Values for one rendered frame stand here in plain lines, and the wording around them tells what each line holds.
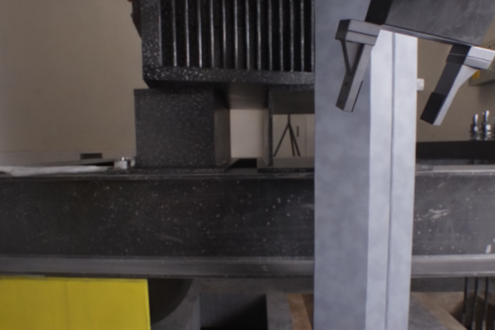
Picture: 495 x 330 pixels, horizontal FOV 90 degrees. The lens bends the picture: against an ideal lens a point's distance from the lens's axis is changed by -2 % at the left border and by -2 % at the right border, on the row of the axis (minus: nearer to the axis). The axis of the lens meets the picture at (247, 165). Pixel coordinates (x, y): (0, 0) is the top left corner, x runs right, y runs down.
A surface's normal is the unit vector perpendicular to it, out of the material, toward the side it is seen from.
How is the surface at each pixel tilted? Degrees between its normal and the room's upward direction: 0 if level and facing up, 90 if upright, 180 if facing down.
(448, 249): 90
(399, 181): 90
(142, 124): 90
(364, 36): 113
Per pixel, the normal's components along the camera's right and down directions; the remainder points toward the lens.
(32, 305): -0.04, 0.07
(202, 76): 0.21, 0.07
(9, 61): 1.00, -0.01
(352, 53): 0.08, 0.46
